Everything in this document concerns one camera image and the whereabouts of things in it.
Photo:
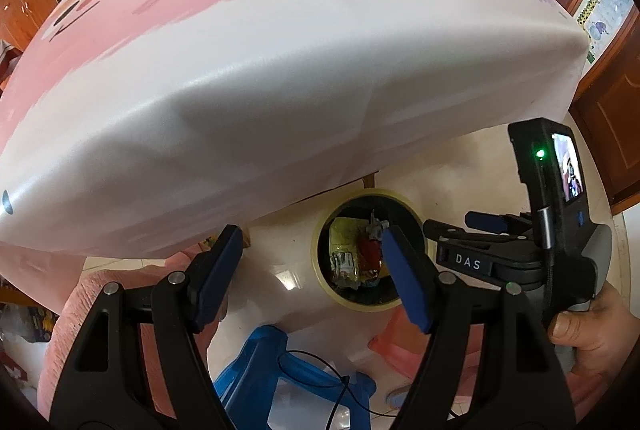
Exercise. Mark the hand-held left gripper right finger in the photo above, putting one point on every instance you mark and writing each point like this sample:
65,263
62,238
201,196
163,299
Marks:
407,280

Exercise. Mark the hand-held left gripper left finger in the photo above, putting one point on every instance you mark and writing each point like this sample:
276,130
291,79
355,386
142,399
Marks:
215,275

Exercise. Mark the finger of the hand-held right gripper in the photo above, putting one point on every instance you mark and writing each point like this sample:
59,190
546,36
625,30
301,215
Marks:
485,220
475,236

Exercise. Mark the grey wrapper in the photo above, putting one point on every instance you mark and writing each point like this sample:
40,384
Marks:
375,227

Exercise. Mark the yellow green snack bag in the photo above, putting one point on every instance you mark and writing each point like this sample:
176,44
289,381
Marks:
347,232

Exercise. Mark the dark bin with yellow rim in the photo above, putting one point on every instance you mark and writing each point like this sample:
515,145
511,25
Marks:
319,255

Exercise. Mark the person's right hand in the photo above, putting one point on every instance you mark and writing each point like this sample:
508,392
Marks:
595,335

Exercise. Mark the green white wrapper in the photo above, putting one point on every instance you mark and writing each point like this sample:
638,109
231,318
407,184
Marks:
345,267

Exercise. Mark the pink plastic stool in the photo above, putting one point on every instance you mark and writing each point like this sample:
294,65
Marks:
395,350

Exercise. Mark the blue plastic stool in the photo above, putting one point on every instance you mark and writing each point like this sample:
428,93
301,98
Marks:
250,360

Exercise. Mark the plain wooden door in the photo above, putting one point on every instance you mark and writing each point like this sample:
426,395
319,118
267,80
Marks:
615,120

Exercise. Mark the person's pink trousers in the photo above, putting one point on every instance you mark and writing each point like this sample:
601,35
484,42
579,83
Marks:
65,310

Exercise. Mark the wooden table frame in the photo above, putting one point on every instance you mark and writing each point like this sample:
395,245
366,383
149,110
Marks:
369,182

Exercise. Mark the colourful wall poster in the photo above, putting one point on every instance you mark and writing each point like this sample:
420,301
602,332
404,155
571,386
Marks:
607,15

